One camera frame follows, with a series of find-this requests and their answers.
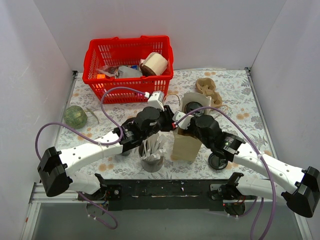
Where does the kraft paper bag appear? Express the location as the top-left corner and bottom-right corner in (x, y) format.
(171, 92), (212, 162)

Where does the stack of black paper cups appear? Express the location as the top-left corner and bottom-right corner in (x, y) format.
(119, 149), (132, 157)

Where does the red plastic shopping basket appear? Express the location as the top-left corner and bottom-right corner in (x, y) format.
(82, 35), (174, 104)

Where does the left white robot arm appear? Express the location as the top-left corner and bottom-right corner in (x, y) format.
(37, 105), (174, 200)

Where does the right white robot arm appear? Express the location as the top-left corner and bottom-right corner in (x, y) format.
(187, 115), (320, 218)

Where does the floral table mat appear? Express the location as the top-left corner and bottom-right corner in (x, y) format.
(56, 68), (274, 179)

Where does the grey cup of straws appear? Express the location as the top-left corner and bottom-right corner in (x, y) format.
(138, 133), (167, 173)

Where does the cardboard cup carrier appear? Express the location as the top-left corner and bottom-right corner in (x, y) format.
(195, 77), (223, 108)

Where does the grey plastic pouch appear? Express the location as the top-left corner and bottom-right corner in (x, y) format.
(118, 65), (143, 79)

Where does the beige paper roll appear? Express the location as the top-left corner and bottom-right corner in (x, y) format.
(139, 52), (168, 77)

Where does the clear snack packet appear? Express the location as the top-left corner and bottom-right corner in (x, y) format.
(96, 65), (119, 78)

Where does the orange small box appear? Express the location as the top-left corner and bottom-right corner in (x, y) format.
(97, 74), (106, 79)

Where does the green melon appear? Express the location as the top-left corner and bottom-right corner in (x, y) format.
(63, 105), (88, 129)

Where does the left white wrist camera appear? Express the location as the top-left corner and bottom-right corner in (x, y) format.
(144, 90), (165, 111)

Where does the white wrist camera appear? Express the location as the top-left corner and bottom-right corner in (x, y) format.
(144, 90), (165, 111)
(172, 110), (194, 130)

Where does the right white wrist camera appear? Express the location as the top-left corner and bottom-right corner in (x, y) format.
(172, 110), (194, 130)

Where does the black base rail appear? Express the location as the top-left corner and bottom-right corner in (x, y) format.
(77, 177), (261, 211)

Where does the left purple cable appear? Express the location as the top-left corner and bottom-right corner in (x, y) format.
(34, 86), (151, 230)

